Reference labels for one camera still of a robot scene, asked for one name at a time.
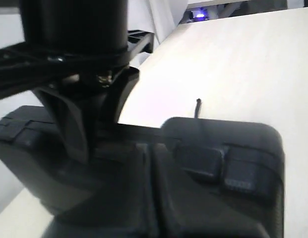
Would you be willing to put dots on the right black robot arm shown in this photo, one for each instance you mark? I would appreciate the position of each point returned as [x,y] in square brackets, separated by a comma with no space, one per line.
[89,93]

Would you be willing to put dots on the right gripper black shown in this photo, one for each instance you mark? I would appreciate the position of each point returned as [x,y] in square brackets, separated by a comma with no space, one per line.
[25,66]

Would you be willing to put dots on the black plastic carrying case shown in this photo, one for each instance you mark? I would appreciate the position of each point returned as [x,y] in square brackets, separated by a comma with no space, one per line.
[190,178]

